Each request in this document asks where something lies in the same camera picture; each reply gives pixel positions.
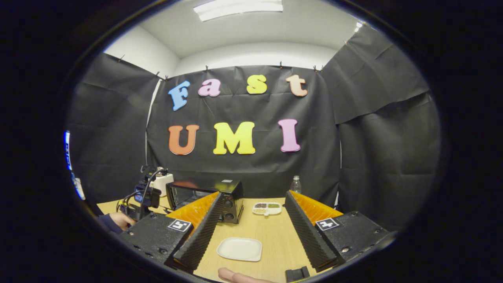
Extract black electric oven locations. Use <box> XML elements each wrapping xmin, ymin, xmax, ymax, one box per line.
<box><xmin>166</xmin><ymin>179</ymin><xmax>244</xmax><ymax>224</ymax></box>

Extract white toaster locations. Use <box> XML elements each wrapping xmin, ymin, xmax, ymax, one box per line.
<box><xmin>151</xmin><ymin>173</ymin><xmax>174</xmax><ymax>197</ymax></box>

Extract white divided snack tray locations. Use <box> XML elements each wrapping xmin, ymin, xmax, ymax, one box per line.
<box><xmin>252</xmin><ymin>202</ymin><xmax>282</xmax><ymax>217</ymax></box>

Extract white square plate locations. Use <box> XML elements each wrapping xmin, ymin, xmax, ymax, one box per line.
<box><xmin>217</xmin><ymin>237</ymin><xmax>263</xmax><ymax>262</ymax></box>

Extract long ceiling light panel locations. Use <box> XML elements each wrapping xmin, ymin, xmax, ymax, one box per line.
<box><xmin>193</xmin><ymin>0</ymin><xmax>283</xmax><ymax>22</ymax></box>

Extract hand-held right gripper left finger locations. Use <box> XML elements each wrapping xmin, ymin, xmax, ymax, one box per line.
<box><xmin>118</xmin><ymin>191</ymin><xmax>224</xmax><ymax>274</ymax></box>

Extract blue and white banner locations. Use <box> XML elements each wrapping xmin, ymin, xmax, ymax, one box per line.
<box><xmin>64</xmin><ymin>131</ymin><xmax>85</xmax><ymax>201</ymax></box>

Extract small black bracket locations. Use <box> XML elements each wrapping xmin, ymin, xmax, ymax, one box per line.
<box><xmin>286</xmin><ymin>266</ymin><xmax>311</xmax><ymax>283</ymax></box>

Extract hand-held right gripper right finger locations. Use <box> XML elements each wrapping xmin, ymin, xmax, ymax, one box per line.
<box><xmin>285</xmin><ymin>190</ymin><xmax>389</xmax><ymax>272</ymax></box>

